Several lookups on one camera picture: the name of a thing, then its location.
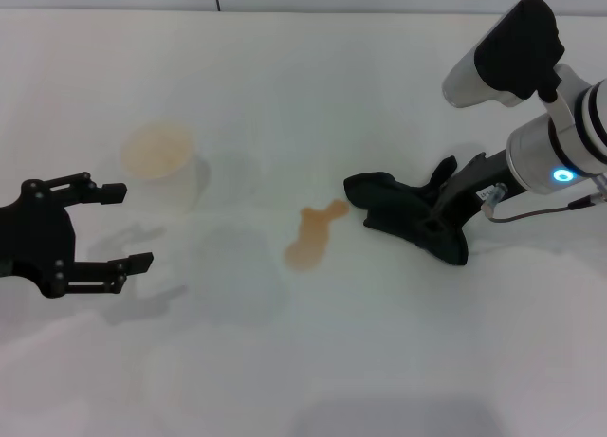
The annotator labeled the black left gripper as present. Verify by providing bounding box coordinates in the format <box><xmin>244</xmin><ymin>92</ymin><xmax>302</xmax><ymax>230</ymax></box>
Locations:
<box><xmin>0</xmin><ymin>171</ymin><xmax>156</xmax><ymax>300</ymax></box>

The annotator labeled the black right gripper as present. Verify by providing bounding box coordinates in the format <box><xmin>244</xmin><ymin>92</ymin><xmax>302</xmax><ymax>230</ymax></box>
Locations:
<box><xmin>419</xmin><ymin>150</ymin><xmax>517</xmax><ymax>234</ymax></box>

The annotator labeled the dark blue rag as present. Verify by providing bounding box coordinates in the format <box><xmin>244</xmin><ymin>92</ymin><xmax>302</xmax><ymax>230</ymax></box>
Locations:
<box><xmin>343</xmin><ymin>155</ymin><xmax>470</xmax><ymax>267</ymax></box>

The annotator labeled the white paper cup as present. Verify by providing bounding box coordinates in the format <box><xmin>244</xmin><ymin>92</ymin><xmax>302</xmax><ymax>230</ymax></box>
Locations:
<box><xmin>120</xmin><ymin>118</ymin><xmax>199</xmax><ymax>214</ymax></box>

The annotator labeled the brown water stain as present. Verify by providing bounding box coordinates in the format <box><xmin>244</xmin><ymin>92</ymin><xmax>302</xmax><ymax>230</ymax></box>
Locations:
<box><xmin>283</xmin><ymin>198</ymin><xmax>352</xmax><ymax>273</ymax></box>

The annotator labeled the right arm cable with plug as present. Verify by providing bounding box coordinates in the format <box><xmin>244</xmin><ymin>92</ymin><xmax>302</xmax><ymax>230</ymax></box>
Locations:
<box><xmin>481</xmin><ymin>183</ymin><xmax>607</xmax><ymax>224</ymax></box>

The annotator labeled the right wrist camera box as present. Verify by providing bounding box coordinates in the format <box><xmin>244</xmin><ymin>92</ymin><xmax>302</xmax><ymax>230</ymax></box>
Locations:
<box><xmin>441</xmin><ymin>0</ymin><xmax>566</xmax><ymax>109</ymax></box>

